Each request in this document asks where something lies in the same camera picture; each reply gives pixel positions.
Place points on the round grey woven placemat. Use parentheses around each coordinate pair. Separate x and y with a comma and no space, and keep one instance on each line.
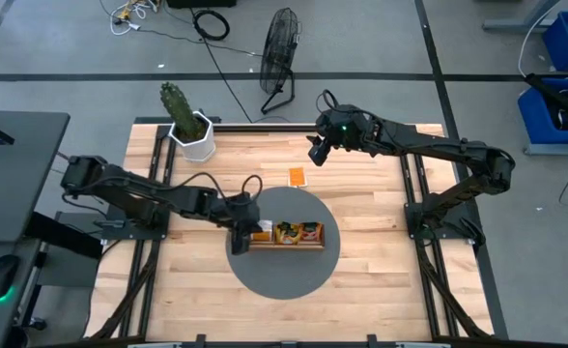
(284,275)

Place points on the black desk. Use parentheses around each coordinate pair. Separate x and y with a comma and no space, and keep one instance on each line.
(18,183)

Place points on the wooden compartment tea box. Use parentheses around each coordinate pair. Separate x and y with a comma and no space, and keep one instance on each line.
(284,247)

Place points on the black floor fan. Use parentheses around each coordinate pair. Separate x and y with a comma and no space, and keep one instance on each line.
(279,48)

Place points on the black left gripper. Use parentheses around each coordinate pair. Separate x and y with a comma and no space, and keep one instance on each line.
(243,210)

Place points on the white orange tea packet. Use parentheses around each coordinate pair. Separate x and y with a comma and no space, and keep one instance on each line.
(265,224)

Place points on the blue plastic bin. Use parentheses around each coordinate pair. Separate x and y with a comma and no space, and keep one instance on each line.
(559,48)
(535,121)

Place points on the green cactus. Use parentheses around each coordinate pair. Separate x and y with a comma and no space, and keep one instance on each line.
(178,106)

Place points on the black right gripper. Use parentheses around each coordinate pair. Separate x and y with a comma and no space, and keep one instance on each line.
(344,128)

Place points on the black computer mouse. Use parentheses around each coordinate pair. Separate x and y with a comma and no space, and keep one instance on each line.
(1,278)

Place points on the red peach tea packet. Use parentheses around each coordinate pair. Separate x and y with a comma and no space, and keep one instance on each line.
(311,232)

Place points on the black aluminium rig frame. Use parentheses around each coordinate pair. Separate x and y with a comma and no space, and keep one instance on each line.
(361,128)

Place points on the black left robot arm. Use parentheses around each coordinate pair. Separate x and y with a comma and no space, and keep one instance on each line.
(134,188)

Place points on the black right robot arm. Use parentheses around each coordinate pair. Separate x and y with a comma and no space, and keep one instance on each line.
(434,145)

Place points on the yellow red tea packet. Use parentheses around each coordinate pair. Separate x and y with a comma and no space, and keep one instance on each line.
(288,233)

